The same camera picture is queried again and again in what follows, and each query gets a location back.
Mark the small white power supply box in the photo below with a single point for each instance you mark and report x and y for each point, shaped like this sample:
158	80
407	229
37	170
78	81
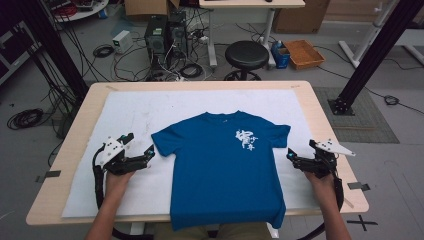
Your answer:
122	41

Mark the black metal frame post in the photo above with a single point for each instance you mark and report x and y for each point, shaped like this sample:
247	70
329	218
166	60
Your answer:
376	56
50	46

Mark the black computer tower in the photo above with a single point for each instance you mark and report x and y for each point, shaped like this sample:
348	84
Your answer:
156	40
178	35

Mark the round white table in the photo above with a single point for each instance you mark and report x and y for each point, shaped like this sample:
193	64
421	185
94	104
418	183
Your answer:
81	10

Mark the person's khaki trousers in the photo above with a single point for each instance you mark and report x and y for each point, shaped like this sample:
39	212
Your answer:
186	233

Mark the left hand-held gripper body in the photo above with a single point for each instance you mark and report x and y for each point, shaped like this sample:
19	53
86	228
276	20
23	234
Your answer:
111	150

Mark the white table mat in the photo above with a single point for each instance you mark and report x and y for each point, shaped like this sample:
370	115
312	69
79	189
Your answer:
140	110

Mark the white desk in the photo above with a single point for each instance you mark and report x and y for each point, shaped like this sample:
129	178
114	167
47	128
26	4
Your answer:
251	3

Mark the person's right hand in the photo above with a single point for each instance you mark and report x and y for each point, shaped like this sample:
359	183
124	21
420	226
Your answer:
318	182

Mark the white metal stand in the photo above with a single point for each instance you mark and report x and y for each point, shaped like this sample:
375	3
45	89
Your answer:
366	36

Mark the large brown cardboard box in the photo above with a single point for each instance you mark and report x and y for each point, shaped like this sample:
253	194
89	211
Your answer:
300	16

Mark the person's left hand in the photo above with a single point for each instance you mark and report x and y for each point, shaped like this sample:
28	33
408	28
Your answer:
117	182

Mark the black tape strip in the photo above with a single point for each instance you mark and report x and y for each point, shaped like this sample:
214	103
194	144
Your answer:
50	175
358	186

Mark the black round stool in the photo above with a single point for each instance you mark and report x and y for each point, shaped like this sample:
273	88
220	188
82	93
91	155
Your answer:
246	54

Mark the blue t-shirt with white print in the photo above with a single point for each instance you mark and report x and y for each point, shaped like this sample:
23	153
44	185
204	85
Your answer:
220	166

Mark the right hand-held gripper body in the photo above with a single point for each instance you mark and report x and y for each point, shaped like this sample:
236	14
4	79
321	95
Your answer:
321	161

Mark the blue box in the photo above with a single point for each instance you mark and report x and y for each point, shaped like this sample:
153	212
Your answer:
280	56

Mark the black tape cross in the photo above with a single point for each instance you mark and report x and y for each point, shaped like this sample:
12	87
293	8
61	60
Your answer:
362	222

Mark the grey floor mat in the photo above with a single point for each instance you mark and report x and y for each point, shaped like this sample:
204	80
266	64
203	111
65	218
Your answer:
360	115

